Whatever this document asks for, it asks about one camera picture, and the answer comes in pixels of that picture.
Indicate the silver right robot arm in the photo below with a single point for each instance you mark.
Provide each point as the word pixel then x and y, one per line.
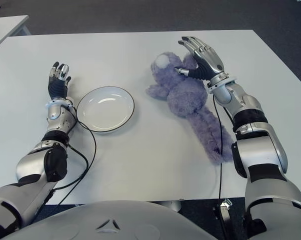
pixel 260 150

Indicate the white side table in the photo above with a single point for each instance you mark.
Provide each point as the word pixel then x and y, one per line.
pixel 4 27

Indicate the metal table clamp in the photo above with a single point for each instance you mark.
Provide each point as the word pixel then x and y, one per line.
pixel 225 206

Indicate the purple plush bunny doll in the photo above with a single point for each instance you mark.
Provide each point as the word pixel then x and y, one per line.
pixel 188 97

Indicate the white plate with black rim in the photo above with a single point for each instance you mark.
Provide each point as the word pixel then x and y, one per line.
pixel 105 108

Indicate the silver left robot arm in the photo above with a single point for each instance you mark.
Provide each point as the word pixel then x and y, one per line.
pixel 33 165

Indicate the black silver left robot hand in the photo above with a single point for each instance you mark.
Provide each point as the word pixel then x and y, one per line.
pixel 56 86

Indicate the white table leg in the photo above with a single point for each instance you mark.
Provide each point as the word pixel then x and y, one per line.
pixel 174 205

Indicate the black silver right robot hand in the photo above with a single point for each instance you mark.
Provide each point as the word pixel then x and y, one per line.
pixel 208 62

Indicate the grey robot torso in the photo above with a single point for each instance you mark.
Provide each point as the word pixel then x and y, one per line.
pixel 103 222

